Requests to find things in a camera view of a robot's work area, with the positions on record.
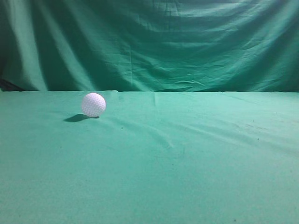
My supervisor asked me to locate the white dimpled golf ball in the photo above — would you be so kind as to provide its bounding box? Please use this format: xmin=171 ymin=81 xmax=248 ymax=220
xmin=82 ymin=93 xmax=106 ymax=118

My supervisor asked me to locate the green table cloth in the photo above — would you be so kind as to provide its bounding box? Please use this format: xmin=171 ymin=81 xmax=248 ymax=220
xmin=0 ymin=91 xmax=299 ymax=224

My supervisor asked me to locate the green backdrop cloth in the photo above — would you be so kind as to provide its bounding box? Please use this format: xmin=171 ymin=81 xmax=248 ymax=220
xmin=0 ymin=0 xmax=299 ymax=92

